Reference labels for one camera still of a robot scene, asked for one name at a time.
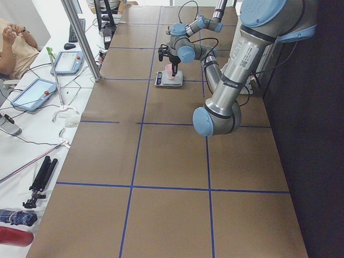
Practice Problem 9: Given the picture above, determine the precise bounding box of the teach pendant tablet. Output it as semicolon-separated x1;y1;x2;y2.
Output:
11;78;56;112
53;51;84;76

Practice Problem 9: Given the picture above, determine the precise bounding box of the black keyboard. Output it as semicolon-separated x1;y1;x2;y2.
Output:
68;18;86;43

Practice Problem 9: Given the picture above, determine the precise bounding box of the black folded tripod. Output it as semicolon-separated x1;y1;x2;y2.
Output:
23;156;58;209

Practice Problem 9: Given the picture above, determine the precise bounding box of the silver digital kitchen scale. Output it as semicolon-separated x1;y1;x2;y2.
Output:
154;70;183;87

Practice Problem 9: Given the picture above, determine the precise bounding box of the near teach pendant tablet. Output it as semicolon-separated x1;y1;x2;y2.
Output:
11;78;56;112

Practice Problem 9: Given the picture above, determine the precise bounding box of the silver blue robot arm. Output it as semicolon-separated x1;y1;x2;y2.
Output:
192;1;319;137
158;1;227;81

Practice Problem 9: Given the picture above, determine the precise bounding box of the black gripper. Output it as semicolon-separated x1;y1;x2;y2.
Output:
163;45;181;77

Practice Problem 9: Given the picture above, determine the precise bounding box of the pink plastic cup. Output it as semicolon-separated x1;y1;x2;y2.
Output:
164;63;175;81

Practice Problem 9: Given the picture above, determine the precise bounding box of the long metal rod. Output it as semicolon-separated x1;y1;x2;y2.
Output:
46;47;65;107

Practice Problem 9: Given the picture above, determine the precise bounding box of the white crumpled cloth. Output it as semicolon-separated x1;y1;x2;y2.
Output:
52;107;81;128

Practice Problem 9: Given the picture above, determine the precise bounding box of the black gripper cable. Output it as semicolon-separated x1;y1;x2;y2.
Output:
178;0;220;54

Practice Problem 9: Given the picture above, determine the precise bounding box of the far teach pendant tablet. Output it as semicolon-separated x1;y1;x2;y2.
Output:
53;51;84;76

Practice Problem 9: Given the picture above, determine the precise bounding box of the seated person beige shirt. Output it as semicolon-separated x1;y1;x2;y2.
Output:
1;19;39;80

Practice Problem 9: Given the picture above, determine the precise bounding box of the blue folded umbrella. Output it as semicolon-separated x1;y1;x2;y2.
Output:
1;209;38;226

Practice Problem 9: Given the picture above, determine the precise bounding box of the red cylinder bottle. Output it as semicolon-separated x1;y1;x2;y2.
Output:
1;226;34;247

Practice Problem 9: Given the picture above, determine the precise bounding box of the aluminium frame post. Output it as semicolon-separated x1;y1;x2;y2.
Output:
61;0;101;82

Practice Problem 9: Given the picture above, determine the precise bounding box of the black computer mouse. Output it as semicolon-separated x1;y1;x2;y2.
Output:
64;42;76;50

